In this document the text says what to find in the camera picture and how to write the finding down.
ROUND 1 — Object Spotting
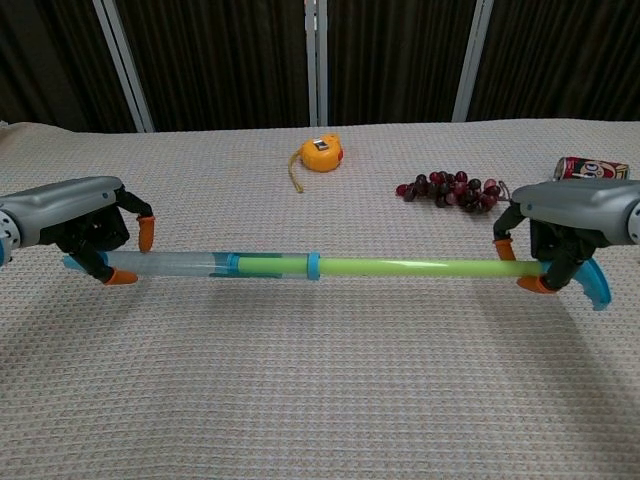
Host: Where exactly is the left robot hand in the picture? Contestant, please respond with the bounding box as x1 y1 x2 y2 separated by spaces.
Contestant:
0 175 156 286

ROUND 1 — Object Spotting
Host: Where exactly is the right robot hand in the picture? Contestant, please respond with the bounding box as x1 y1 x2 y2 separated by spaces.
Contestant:
492 179 640 295

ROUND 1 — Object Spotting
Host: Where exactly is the blue and green pump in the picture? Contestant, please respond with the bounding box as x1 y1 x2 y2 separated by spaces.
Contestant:
62 248 613 312

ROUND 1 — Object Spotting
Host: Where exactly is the red drink can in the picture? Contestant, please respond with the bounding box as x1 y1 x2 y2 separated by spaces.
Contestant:
552 156 632 182

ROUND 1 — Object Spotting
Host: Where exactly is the dark red grape bunch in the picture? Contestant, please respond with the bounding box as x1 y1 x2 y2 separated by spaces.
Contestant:
395 171 514 214

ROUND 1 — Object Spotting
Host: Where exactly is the orange tape measure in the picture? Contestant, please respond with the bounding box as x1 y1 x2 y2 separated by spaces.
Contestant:
288 134 345 194

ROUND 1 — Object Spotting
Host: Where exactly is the pale woven tablecloth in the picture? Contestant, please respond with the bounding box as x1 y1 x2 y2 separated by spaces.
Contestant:
0 119 640 480

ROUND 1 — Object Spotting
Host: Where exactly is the black screen panel white frame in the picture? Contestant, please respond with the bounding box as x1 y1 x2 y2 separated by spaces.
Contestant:
107 0 319 132
464 0 640 123
315 0 484 126
0 0 139 134

